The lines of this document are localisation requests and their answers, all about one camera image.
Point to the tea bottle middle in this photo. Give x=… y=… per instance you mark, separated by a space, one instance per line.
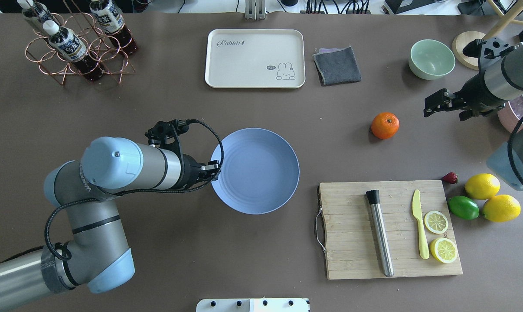
x=73 y=50

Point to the green lime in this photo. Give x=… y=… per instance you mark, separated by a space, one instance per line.
x=463 y=207

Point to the tea bottle left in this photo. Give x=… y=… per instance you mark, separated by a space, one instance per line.
x=36 y=14

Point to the orange mandarin fruit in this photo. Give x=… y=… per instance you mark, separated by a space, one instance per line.
x=385 y=125

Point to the wooden glass stand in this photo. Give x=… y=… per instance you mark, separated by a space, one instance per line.
x=463 y=39

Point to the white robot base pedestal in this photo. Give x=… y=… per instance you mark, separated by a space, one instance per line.
x=254 y=305

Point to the steel muddler black tip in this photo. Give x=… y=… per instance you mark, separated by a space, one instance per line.
x=373 y=197

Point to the yellow lemon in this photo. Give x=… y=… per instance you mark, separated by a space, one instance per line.
x=501 y=208
x=482 y=186

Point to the lemon slice upper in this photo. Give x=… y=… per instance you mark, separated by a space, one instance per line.
x=436 y=222

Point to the green bowl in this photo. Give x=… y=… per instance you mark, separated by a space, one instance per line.
x=430 y=59

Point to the yellow lemon near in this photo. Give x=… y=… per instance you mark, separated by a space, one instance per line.
x=501 y=208

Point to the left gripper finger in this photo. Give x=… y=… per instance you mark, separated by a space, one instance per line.
x=212 y=165
x=210 y=174

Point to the tea bottle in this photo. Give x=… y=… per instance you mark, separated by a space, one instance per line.
x=36 y=14
x=112 y=23
x=73 y=50

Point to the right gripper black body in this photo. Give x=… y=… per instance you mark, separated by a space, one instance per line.
x=473 y=92

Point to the lemon slice lower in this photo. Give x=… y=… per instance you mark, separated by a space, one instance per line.
x=444 y=250

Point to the grey folded cloth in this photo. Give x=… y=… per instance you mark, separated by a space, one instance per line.
x=337 y=66

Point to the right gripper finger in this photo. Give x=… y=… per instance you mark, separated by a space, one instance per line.
x=439 y=97
x=431 y=109

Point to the tea bottle right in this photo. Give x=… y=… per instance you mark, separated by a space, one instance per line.
x=112 y=23

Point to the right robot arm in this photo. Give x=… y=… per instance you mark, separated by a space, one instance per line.
x=507 y=161

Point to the red strawberry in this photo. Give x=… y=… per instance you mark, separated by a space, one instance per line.
x=450 y=178

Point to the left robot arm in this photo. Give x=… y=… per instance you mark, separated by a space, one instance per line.
x=85 y=242

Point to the lemon slice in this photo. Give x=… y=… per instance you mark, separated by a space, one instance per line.
x=436 y=222
x=444 y=250

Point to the wooden cutting board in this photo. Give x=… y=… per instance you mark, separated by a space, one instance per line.
x=350 y=239

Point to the yellow lemon far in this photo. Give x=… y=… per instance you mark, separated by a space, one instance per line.
x=482 y=186

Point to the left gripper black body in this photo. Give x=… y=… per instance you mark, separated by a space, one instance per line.
x=190 y=172

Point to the cream rabbit tray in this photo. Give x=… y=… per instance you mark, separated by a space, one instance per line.
x=255 y=58

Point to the copper wire bottle rack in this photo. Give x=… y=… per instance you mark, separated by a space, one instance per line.
x=76 y=15

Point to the yellow plastic knife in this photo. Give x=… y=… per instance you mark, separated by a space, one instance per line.
x=417 y=214

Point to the blue round plate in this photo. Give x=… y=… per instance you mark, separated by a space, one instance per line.
x=260 y=171

